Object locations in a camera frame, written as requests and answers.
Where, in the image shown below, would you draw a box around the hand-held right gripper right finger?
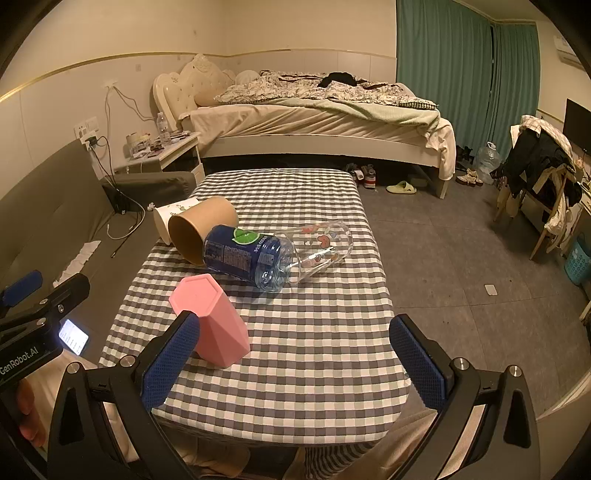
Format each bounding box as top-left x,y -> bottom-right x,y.
376,314 -> 542,480

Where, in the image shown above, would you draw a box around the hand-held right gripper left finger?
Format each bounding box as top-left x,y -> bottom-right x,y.
47,311 -> 204,480

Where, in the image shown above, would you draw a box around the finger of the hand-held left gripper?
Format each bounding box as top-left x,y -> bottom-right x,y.
0,271 -> 44,308
0,273 -> 91,334

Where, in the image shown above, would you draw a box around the pink faceted cup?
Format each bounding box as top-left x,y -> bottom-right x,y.
168,274 -> 252,369

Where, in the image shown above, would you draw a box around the white paper cup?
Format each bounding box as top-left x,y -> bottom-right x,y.
153,198 -> 202,246

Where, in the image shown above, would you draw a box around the blue label plastic bottle cup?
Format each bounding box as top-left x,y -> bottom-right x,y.
203,224 -> 297,294

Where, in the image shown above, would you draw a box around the brown paper cup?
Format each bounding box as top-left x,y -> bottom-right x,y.
167,196 -> 240,267

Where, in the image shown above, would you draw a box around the clear printed glass cup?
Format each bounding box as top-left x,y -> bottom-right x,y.
277,220 -> 354,284

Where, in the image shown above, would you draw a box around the person's left hand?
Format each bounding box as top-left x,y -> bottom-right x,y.
17,381 -> 51,448

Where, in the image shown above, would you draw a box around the white tissue paper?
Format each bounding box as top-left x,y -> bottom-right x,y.
52,240 -> 103,283

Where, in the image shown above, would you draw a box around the lit smartphone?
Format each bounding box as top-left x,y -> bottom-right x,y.
58,319 -> 90,356

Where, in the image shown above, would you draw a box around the grey sofa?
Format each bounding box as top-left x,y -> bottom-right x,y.
0,138 -> 199,370

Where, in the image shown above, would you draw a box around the grey checked tablecloth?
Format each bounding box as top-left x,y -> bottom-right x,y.
98,168 -> 414,448

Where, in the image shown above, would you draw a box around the white nightstand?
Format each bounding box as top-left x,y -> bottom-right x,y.
113,131 -> 206,186

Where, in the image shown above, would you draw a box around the white round container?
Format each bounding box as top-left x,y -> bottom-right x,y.
125,132 -> 153,157

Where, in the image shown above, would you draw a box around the wooden chair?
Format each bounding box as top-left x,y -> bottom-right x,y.
493,115 -> 586,260

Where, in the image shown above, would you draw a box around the teal laundry basket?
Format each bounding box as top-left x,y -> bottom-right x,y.
564,233 -> 591,288

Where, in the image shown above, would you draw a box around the grey sneakers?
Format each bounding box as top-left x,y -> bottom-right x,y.
345,162 -> 380,190

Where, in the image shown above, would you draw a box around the large clear water jug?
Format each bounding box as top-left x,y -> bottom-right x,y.
475,141 -> 503,174

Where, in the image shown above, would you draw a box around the beige pillow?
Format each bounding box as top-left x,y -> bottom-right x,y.
193,87 -> 223,108

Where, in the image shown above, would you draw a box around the pile of dark clothes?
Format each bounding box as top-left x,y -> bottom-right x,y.
500,117 -> 583,206

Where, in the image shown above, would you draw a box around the cream bed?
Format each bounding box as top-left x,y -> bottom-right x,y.
152,52 -> 458,200

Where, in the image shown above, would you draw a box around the pale green blanket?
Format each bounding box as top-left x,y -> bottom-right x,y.
276,95 -> 441,136

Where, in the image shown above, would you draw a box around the black television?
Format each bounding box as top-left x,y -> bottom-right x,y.
564,97 -> 591,154

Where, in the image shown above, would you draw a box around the black clothing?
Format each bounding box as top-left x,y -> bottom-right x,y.
318,72 -> 366,89

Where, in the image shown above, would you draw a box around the patterned quilt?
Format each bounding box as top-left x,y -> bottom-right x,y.
214,71 -> 440,106

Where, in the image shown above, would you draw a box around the green curtain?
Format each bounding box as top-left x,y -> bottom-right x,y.
395,0 -> 494,101
491,20 -> 541,117

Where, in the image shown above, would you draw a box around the white air conditioner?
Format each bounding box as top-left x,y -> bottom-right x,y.
556,39 -> 581,66

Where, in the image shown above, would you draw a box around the black charger cable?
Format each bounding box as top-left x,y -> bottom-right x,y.
83,135 -> 117,186

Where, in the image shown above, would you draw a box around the white wall socket panel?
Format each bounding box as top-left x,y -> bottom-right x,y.
73,117 -> 100,140

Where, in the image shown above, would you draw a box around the white wall cable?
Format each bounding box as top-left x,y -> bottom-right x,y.
105,83 -> 155,123

